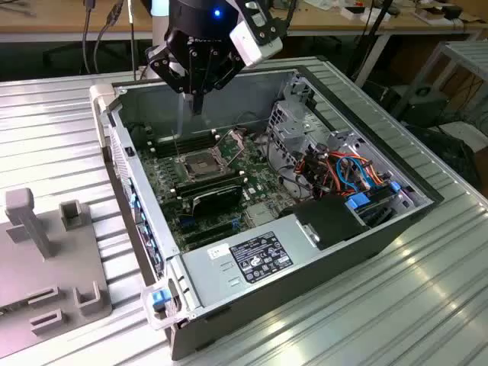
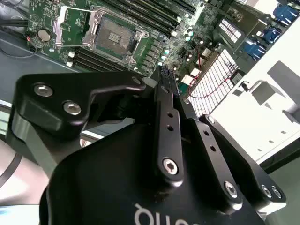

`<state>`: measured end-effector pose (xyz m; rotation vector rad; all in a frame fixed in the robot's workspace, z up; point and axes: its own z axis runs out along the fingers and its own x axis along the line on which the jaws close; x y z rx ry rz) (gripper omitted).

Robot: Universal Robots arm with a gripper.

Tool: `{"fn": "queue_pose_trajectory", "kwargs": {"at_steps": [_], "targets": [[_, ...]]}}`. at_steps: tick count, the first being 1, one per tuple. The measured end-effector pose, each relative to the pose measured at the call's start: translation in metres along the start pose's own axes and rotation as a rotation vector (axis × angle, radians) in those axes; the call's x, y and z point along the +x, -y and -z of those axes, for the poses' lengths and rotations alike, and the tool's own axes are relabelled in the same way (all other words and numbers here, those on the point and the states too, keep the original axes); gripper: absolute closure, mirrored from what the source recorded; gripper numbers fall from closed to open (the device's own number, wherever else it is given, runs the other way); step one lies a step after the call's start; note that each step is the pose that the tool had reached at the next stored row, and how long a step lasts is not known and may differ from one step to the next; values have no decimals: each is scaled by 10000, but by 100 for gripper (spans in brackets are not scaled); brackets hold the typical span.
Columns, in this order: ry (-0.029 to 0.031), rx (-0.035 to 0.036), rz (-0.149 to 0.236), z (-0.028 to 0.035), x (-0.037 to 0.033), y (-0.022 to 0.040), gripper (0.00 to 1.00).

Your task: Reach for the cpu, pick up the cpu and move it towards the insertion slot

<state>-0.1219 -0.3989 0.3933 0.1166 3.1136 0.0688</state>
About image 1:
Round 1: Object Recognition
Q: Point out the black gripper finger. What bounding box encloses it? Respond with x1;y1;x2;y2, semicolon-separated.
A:
197;50;246;115
146;44;200;115

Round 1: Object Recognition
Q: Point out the black RAM slot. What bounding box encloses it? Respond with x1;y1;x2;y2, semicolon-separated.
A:
154;129;220;148
175;177;245;197
173;171;239;190
156;136;220;157

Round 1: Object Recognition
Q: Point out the CPU socket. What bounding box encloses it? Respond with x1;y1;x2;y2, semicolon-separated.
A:
178;152;226;180

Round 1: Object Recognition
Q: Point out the perforated metal drive cage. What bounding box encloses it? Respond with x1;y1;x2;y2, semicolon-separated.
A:
266;101;332;180

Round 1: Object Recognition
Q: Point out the wooden desk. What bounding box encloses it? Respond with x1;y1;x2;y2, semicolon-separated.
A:
0;0;488;43

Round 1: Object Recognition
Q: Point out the green motherboard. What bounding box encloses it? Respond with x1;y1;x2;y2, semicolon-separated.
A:
129;125;291;252

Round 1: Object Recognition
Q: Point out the black stand pole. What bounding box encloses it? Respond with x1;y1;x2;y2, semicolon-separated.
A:
352;0;396;87

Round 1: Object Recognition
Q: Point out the black plastic drive cover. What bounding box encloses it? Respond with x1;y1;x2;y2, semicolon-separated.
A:
278;196;371;252

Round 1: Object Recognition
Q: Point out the hard disk in blue carrier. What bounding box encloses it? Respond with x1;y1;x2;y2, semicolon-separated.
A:
345;181;405;230

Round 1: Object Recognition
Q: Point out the grey power supply box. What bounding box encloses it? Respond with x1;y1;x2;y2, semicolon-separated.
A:
181;213;317;308

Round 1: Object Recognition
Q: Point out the black box with fan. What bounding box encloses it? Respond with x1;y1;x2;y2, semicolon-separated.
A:
406;85;449;129

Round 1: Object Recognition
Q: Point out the blue case latch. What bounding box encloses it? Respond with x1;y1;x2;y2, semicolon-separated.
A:
150;289;171;313

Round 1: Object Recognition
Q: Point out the grey plastic parts rack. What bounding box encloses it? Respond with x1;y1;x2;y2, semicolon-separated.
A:
0;186;114;359

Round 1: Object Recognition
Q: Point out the black plastic bag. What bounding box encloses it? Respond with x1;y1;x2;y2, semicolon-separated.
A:
403;125;488;199

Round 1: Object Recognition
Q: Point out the open black PC case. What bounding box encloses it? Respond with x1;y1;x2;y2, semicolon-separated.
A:
89;64;445;361

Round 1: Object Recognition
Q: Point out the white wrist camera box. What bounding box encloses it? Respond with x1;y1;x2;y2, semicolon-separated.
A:
228;18;284;69

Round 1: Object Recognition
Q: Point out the white hanging cable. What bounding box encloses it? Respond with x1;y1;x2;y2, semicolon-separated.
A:
127;0;136;77

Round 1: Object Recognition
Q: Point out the black camera bracket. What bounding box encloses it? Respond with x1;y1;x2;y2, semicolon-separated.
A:
238;0;289;49

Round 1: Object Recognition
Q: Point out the metal socket cover frame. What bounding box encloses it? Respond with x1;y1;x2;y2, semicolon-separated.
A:
213;128;249;169

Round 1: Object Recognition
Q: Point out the grey hanging cable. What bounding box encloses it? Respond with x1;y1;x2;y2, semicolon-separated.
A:
82;0;95;75
93;0;125;75

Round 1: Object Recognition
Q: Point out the black cable bundle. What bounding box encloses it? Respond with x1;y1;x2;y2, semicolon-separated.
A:
262;133;317;199

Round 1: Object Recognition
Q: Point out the orange wire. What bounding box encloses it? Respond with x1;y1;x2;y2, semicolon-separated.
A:
297;150;386;194

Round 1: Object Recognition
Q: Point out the blue wire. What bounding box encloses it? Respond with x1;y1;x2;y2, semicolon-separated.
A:
337;154;369;194

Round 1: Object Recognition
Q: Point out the metal frame shelf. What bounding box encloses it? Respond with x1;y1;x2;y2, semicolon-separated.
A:
392;40;488;127

